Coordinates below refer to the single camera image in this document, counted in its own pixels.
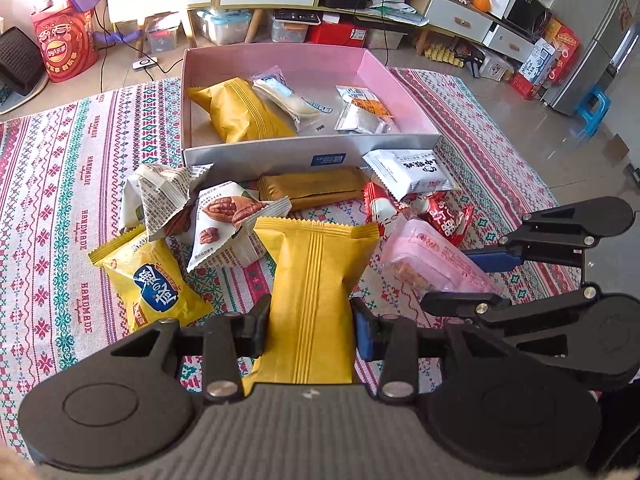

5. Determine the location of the clear box blue lid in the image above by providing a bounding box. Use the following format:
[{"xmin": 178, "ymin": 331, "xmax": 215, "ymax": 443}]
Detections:
[{"xmin": 196, "ymin": 9, "xmax": 254, "ymax": 47}]

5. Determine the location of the mustard yellow snack packet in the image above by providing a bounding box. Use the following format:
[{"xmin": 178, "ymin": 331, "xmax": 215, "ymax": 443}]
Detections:
[
  {"xmin": 241, "ymin": 216, "xmax": 381, "ymax": 387},
  {"xmin": 187, "ymin": 77, "xmax": 299, "ymax": 144}
]

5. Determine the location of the red printed bucket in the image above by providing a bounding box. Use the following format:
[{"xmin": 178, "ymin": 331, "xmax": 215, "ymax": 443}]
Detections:
[{"xmin": 30, "ymin": 2, "xmax": 100, "ymax": 84}]

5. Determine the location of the golden brown snack packet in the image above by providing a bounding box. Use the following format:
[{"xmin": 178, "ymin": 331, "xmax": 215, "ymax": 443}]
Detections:
[{"xmin": 257, "ymin": 166, "xmax": 370, "ymax": 212}]

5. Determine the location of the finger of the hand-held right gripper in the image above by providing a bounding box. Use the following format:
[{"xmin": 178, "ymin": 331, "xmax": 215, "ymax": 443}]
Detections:
[
  {"xmin": 462, "ymin": 205, "xmax": 596, "ymax": 273},
  {"xmin": 420, "ymin": 284, "xmax": 601, "ymax": 327}
]

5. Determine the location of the yellow packet blue label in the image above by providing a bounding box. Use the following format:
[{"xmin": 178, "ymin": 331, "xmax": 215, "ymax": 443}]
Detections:
[{"xmin": 88, "ymin": 227, "xmax": 214, "ymax": 333}]

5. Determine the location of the white printed box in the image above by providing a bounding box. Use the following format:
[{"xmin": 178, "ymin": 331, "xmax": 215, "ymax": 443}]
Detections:
[{"xmin": 519, "ymin": 37, "xmax": 560, "ymax": 85}]

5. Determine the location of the loose papers pile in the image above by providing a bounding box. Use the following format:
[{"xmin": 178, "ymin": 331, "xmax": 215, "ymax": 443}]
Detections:
[{"xmin": 367, "ymin": 0, "xmax": 431, "ymax": 28}]

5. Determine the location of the pink cardboard box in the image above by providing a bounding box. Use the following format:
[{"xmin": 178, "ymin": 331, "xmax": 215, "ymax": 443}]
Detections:
[{"xmin": 180, "ymin": 46, "xmax": 442, "ymax": 183}]

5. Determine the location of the low wooden media stand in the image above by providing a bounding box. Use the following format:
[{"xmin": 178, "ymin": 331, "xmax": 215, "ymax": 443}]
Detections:
[{"xmin": 320, "ymin": 0, "xmax": 561, "ymax": 63}]

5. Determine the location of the white packet black print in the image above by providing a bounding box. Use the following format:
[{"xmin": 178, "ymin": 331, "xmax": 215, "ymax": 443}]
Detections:
[{"xmin": 362, "ymin": 149, "xmax": 457, "ymax": 196}]

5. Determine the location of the patterned woven mat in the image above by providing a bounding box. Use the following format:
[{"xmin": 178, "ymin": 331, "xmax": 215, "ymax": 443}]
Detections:
[{"xmin": 0, "ymin": 67, "xmax": 591, "ymax": 466}]

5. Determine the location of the orange grey snack packet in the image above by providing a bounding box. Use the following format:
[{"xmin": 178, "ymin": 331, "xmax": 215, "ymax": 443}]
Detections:
[{"xmin": 334, "ymin": 85, "xmax": 397, "ymax": 136}]

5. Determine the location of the white pecan snack packet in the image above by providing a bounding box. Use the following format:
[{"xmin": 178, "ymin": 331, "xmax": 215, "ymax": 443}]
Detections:
[
  {"xmin": 121, "ymin": 162, "xmax": 215, "ymax": 241},
  {"xmin": 186, "ymin": 185, "xmax": 293, "ymax": 275}
]

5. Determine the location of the red snack packet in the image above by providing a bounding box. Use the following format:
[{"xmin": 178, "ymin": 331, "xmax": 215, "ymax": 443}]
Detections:
[
  {"xmin": 407, "ymin": 191, "xmax": 476, "ymax": 248},
  {"xmin": 362, "ymin": 181, "xmax": 408, "ymax": 240}
]

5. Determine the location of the small clear storage box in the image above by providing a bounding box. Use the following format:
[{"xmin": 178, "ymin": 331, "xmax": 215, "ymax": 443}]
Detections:
[{"xmin": 144, "ymin": 24, "xmax": 182, "ymax": 54}]

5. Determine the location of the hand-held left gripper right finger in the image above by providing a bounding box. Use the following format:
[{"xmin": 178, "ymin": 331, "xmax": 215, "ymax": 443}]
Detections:
[{"xmin": 350, "ymin": 297, "xmax": 506, "ymax": 404}]

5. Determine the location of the blue plastic stool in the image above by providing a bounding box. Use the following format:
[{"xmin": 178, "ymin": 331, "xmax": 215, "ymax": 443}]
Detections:
[{"xmin": 574, "ymin": 85, "xmax": 613, "ymax": 137}]

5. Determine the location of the silver refrigerator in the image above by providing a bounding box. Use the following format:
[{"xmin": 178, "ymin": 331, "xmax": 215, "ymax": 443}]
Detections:
[{"xmin": 542, "ymin": 0, "xmax": 640, "ymax": 117}]

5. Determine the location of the white blue bread packet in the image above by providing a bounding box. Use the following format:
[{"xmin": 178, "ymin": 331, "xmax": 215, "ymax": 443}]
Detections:
[{"xmin": 251, "ymin": 74, "xmax": 335, "ymax": 128}]

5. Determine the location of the clear box black lid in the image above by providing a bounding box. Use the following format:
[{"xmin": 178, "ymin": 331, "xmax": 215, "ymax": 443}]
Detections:
[{"xmin": 270, "ymin": 9, "xmax": 324, "ymax": 44}]

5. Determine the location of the pink snack packet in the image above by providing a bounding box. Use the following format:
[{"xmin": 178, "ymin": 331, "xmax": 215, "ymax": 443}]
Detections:
[{"xmin": 381, "ymin": 214, "xmax": 505, "ymax": 306}]

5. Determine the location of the cardboard piece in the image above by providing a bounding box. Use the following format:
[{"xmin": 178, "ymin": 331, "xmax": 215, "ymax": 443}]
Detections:
[{"xmin": 606, "ymin": 134, "xmax": 632, "ymax": 162}]

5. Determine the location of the red orange carton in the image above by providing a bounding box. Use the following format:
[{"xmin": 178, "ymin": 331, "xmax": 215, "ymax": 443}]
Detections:
[{"xmin": 542, "ymin": 17, "xmax": 582, "ymax": 63}]

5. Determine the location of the red cardboard box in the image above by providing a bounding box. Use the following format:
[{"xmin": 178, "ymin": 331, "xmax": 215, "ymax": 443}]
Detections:
[{"xmin": 306, "ymin": 22, "xmax": 367, "ymax": 49}]

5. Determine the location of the white microwave oven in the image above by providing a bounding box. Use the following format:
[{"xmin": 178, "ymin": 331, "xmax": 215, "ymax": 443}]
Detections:
[{"xmin": 487, "ymin": 0, "xmax": 560, "ymax": 37}]

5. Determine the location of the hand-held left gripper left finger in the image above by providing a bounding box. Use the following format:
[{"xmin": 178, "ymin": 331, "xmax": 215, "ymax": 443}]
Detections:
[{"xmin": 119, "ymin": 294, "xmax": 273, "ymax": 404}]

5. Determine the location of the purple plastic object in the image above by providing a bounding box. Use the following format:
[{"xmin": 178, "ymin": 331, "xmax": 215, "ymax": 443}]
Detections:
[{"xmin": 94, "ymin": 27, "xmax": 147, "ymax": 47}]

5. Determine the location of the red gift box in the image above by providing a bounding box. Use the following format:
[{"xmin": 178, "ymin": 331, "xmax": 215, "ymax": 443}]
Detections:
[{"xmin": 509, "ymin": 72, "xmax": 543, "ymax": 100}]

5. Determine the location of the black perforated heater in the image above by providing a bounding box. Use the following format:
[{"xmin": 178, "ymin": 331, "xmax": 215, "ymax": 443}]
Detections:
[{"xmin": 0, "ymin": 26, "xmax": 49, "ymax": 111}]

